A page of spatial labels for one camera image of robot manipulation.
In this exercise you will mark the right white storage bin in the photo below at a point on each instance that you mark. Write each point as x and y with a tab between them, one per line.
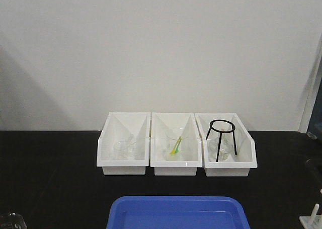
236	165

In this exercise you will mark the left white storage bin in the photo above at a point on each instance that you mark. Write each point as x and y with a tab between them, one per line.
120	125

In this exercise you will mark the middle white storage bin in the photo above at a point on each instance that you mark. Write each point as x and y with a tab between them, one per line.
192	151

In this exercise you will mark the white test tube rack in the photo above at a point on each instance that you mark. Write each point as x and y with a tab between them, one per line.
313	221

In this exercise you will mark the white storage bin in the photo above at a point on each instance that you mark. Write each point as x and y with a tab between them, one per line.
120	125
236	165
192	151

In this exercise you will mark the green plastic spatula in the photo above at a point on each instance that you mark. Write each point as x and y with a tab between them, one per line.
177	145

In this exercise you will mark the black wire tripod stand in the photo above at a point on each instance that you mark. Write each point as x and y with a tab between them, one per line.
218	127

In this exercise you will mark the glass beaker in middle bin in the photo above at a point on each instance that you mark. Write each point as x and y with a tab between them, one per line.
174	143

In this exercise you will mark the blue plastic tray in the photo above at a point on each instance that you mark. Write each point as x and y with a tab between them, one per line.
177	212

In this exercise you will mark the small glassware in left bin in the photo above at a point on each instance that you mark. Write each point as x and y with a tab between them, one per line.
124	149

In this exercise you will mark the yellow plastic spatula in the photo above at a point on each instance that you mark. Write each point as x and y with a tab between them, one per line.
172	152

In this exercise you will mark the large glass beaker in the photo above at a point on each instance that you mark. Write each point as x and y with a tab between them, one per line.
12	220

